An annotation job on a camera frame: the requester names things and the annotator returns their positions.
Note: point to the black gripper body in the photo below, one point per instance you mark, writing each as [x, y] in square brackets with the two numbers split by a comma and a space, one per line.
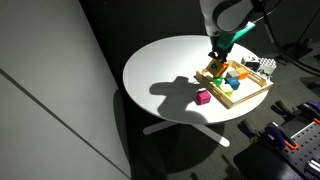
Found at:
[215, 41]

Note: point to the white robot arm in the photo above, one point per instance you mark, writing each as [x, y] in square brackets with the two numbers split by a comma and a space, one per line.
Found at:
[233, 15]

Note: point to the small plain orange block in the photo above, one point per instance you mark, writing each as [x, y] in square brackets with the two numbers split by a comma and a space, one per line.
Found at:
[242, 72]

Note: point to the green toy block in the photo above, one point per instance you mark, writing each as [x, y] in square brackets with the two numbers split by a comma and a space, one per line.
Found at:
[218, 81]

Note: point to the blue toy block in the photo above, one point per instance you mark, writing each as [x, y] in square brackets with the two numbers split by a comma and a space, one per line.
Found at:
[233, 83]

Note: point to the lime yellow toy block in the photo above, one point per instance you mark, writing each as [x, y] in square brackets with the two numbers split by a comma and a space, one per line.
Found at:
[226, 89]

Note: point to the light wooden tray box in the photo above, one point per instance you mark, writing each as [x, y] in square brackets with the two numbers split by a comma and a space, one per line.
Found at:
[248, 89]

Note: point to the magenta toy block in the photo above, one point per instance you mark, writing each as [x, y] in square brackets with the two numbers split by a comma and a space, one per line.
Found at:
[203, 97]

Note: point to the black and white patterned cube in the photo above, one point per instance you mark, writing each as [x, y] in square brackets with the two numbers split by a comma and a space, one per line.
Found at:
[266, 66]

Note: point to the dark tripod base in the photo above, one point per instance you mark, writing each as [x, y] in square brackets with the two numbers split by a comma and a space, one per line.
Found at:
[295, 50]

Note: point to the white table base legs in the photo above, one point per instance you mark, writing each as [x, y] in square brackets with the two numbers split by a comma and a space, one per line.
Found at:
[213, 135]

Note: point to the black perforated breadboard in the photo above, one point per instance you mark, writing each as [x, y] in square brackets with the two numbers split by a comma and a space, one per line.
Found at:
[305, 146]

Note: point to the silver aluminium extrusion bar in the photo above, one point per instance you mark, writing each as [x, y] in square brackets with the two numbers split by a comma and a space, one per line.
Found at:
[313, 167]

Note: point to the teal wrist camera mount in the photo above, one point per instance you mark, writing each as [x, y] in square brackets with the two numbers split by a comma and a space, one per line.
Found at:
[238, 35]

